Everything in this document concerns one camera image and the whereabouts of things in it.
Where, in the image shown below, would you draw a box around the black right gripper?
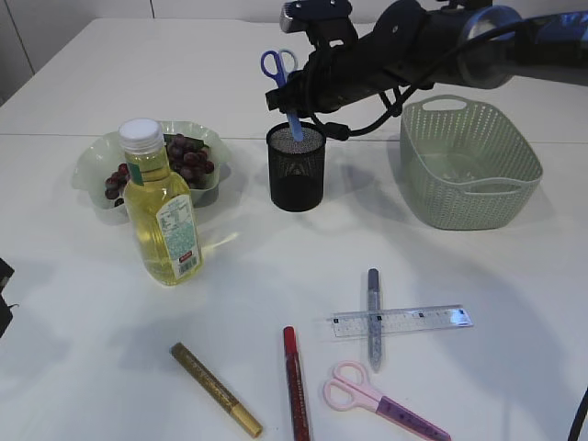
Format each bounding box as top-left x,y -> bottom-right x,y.
265,1 -> 473,113

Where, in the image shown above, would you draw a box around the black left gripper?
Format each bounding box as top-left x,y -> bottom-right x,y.
0,259 -> 15,337

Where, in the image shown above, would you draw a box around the blue scissors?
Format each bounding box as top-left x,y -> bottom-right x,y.
260,49 -> 303,141

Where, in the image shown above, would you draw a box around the red artificial grape bunch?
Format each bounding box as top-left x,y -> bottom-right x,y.
105,133 -> 216,206

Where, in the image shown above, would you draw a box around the yellow oil bottle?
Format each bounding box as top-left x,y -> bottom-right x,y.
118,118 -> 202,286

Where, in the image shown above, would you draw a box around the clear plastic sheet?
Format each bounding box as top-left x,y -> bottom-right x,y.
434,154 -> 492,184

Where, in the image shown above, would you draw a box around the blue grey right robot arm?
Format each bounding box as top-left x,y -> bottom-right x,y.
266,1 -> 587,118

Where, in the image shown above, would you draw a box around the black mesh pen holder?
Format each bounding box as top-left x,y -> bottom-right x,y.
266,122 -> 326,212

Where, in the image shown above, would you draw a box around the pale green wavy plate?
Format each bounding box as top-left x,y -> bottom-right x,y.
72,120 -> 231,225

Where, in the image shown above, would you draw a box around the green woven plastic basket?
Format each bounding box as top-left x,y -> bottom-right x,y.
400,95 -> 543,231

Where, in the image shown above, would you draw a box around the silver glitter pen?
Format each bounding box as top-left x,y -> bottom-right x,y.
367,268 -> 383,372

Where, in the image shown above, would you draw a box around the gold glitter pen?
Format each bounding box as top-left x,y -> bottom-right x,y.
170,342 -> 263,438

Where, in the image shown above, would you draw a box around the clear plastic ruler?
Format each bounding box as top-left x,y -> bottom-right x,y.
329,305 -> 473,338

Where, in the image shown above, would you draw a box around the red glitter pen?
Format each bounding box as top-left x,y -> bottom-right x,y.
283,326 -> 311,441

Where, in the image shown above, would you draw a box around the pink scissors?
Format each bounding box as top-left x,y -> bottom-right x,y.
322,360 -> 452,441

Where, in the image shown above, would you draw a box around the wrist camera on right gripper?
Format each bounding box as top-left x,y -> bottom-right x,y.
279,0 -> 352,33

